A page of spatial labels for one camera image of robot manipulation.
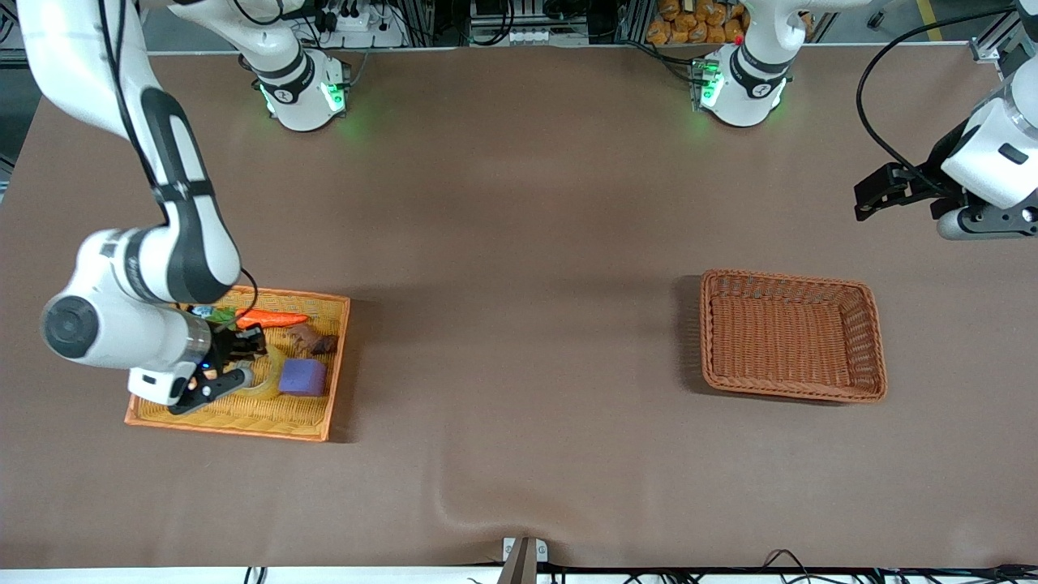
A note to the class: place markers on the small blue white can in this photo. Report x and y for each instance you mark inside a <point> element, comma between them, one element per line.
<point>203,311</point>

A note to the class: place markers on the yellow wicker tray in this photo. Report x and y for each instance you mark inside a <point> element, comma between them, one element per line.
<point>268,418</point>

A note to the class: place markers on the white power strip with plugs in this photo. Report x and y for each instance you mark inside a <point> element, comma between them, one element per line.
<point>357,28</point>

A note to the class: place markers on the yellow tape roll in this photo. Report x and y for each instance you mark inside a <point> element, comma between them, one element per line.
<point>263,392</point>

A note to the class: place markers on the aluminium frame profile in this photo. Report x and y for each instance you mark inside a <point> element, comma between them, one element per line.
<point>997,40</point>
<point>8,36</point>

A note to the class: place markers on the long white power strip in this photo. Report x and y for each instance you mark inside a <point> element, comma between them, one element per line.
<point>527,36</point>

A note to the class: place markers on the orange toy carrot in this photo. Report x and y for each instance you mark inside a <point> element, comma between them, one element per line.
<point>272,319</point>

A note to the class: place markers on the purple cube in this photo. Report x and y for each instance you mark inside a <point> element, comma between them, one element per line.
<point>302,378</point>

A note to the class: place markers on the grey metal bar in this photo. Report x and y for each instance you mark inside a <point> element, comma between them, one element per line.
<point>519,568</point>

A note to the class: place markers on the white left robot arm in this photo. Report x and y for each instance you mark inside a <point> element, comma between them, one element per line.
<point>989,154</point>

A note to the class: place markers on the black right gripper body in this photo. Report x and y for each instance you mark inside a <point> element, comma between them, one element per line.
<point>225,346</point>

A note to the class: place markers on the silver metal bracket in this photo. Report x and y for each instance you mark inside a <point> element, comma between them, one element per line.
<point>542,550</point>

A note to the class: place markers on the orange snack bag pile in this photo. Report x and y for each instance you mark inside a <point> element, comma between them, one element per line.
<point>697,20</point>

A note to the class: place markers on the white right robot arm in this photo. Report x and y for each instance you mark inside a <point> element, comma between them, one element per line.
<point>178,211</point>

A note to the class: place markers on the dark brown toy piece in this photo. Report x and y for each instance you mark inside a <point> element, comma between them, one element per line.
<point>315,342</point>

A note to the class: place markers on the brown wicker basket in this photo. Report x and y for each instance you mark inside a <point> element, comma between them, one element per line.
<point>778,341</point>

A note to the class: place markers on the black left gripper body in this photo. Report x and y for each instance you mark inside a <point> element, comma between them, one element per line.
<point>939,167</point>

